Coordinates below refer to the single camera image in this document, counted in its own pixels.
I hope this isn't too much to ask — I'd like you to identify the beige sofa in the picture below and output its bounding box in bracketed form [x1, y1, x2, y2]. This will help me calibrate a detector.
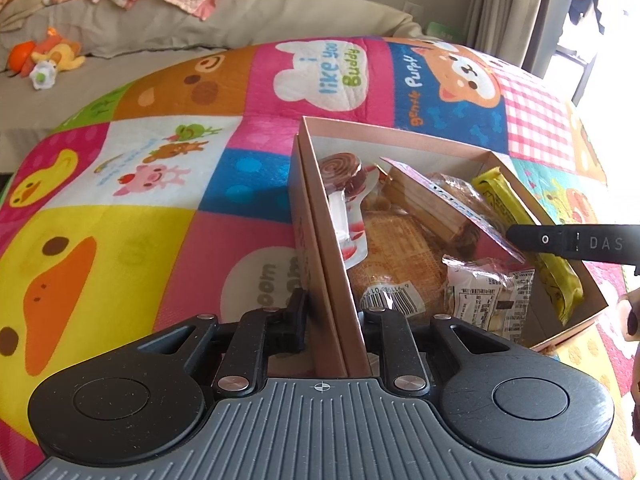
[0, 0, 431, 171]

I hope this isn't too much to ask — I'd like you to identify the window frame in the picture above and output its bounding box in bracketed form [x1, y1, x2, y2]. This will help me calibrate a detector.
[552, 0, 640, 111]

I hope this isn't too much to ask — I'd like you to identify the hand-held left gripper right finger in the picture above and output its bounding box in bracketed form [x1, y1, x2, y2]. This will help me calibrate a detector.
[357, 307, 532, 402]

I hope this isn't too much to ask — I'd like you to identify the orange yellow plush toy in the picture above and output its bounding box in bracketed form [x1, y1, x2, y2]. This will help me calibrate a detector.
[9, 29, 87, 77]

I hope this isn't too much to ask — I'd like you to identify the person's right hand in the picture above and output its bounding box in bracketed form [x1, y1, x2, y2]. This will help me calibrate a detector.
[617, 294, 640, 407]

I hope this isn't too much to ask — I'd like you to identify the wafer stick packet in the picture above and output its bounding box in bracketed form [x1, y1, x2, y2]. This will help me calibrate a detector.
[379, 156, 526, 263]

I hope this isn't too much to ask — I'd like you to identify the small bread packet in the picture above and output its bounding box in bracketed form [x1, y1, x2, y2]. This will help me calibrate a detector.
[442, 254, 537, 347]

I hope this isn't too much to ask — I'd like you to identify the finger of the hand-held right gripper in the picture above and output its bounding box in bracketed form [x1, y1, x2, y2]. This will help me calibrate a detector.
[505, 222, 577, 260]

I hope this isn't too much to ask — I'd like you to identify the pink cardboard box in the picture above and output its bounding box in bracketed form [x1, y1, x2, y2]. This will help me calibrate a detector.
[299, 116, 610, 378]

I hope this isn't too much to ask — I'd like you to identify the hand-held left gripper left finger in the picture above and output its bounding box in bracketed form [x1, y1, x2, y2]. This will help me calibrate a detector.
[134, 287, 309, 397]

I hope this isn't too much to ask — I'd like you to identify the printed cartoon play mat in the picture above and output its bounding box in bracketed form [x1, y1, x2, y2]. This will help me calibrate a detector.
[0, 35, 640, 480]

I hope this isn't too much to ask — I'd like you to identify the white green toy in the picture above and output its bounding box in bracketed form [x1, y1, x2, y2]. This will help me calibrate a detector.
[29, 59, 62, 92]

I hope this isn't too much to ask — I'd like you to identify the beige curtain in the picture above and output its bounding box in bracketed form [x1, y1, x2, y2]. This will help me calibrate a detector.
[465, 0, 557, 63]

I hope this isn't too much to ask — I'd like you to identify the yellow snack bar packet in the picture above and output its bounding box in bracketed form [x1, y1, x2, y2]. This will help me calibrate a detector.
[472, 166, 586, 326]

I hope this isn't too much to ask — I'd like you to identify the spiral candy packet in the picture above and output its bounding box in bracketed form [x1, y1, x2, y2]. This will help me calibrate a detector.
[319, 151, 382, 267]

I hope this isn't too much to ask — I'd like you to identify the round pastry packet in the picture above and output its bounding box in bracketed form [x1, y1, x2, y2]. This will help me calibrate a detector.
[347, 207, 448, 317]

